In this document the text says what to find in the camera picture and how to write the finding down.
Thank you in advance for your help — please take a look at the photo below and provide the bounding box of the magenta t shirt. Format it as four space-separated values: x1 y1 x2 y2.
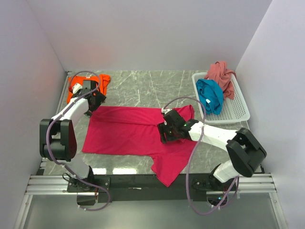
82 106 196 187

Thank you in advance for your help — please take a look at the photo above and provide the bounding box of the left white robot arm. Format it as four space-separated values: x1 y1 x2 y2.
39 80 106 192

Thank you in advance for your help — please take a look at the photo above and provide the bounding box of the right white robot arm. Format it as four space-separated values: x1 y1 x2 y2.
158 109 267 190

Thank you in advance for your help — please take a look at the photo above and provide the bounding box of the folded orange t shirt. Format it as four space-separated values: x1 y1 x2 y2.
66 74 111 104

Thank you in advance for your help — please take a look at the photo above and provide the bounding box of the teal blue t shirt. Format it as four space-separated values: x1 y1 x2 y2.
195 79 224 115

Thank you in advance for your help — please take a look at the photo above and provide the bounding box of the white plastic basket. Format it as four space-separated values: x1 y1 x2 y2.
192 73 250 124

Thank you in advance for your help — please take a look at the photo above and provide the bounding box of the salmon pink t shirt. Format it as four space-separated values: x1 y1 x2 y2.
204 61 236 100

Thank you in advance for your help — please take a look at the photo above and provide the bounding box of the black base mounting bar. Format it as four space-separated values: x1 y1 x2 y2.
67 173 236 206

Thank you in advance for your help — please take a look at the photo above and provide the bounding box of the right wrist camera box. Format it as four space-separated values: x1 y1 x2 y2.
161 108 171 115

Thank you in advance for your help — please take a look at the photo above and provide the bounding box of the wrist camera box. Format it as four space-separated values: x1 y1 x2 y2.
161 108 171 115
71 83 82 94

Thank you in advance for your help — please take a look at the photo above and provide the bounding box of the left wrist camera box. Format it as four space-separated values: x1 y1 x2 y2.
71 83 82 94

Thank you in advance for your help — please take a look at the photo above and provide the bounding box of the aluminium frame rail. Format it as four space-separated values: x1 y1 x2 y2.
25 176 68 195

